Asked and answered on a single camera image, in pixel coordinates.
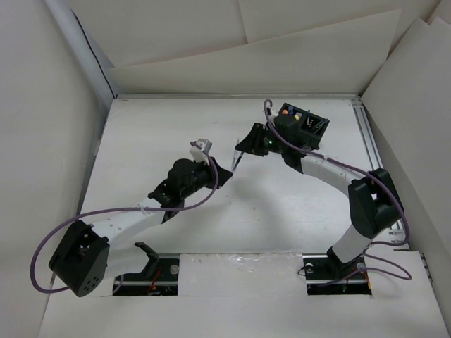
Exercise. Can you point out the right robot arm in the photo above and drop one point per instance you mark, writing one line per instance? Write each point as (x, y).
(373, 200)

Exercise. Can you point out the aluminium rail right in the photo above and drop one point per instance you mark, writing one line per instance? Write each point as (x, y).
(395, 234)

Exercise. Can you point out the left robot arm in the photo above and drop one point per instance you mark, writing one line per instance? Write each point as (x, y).
(88, 253)

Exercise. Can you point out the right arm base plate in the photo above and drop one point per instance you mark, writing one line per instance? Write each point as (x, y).
(322, 278)

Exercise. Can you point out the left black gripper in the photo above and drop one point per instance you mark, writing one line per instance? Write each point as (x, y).
(208, 170)

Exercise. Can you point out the black stationery organizer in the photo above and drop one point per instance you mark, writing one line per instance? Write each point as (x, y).
(314, 126)

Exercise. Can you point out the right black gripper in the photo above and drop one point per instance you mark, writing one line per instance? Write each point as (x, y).
(251, 144)

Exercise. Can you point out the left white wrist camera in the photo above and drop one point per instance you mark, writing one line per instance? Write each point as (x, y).
(200, 150)

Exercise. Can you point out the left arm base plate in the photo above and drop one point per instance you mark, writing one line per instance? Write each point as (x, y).
(162, 282)

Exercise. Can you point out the green white pen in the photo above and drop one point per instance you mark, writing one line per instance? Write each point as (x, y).
(237, 156)

